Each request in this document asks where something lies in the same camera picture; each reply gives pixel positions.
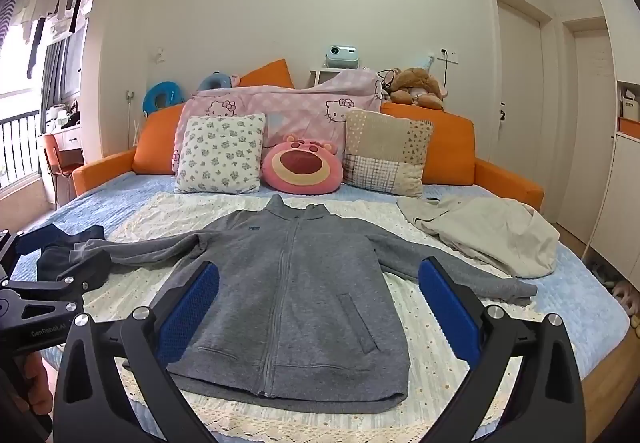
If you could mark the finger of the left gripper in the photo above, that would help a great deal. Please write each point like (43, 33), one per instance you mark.
(89, 274)
(50, 235)

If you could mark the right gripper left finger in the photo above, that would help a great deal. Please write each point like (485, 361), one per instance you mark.
(91, 404)

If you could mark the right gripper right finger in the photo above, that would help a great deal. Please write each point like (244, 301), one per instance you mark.
(546, 403)

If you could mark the grey zip sweatshirt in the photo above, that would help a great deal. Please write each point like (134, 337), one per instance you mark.
(303, 319)

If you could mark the person's left hand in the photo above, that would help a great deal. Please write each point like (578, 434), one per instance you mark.
(39, 397)

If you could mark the dark navy folded garment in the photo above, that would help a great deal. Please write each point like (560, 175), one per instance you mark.
(54, 268)

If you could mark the orange chair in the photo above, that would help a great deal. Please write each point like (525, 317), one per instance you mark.
(61, 175)

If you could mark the white desk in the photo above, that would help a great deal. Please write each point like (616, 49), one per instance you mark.
(65, 138)

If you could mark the balcony railing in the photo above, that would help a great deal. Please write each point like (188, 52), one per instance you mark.
(19, 147)

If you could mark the white daisy embroidered cloth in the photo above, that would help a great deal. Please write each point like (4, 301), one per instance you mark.
(319, 332)

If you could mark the beige hoodie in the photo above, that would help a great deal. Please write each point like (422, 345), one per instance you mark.
(512, 236)

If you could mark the blue quilted bed sheet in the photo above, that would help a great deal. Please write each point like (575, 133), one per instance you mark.
(132, 208)

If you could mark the white blue floral pillow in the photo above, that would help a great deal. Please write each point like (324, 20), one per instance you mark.
(221, 155)

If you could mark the white wardrobe cabinet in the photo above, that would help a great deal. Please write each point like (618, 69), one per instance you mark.
(616, 234)

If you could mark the blue neck pillow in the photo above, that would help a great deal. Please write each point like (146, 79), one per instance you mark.
(164, 94)

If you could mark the grey-blue neck pillow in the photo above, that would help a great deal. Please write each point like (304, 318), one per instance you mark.
(218, 80)

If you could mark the pink bear face cushion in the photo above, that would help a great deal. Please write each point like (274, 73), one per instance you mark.
(302, 167)

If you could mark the white door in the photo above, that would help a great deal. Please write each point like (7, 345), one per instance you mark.
(522, 87)

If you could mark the orange wedge cushion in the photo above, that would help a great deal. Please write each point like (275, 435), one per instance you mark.
(272, 74)

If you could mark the pink Hello Kitty quilt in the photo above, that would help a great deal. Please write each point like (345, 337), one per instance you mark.
(316, 113)

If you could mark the beige patchwork pillow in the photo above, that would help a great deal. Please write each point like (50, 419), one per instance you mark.
(385, 154)

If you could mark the white small shelf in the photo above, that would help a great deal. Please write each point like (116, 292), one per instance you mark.
(325, 75)

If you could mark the teal mini projector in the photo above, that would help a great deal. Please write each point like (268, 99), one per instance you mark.
(338, 56)

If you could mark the brown plush toy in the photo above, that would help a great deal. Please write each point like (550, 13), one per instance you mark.
(413, 86)

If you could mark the orange sofa bed frame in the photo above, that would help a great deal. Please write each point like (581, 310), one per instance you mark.
(450, 157)

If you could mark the wall power socket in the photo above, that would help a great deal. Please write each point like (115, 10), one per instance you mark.
(448, 56)

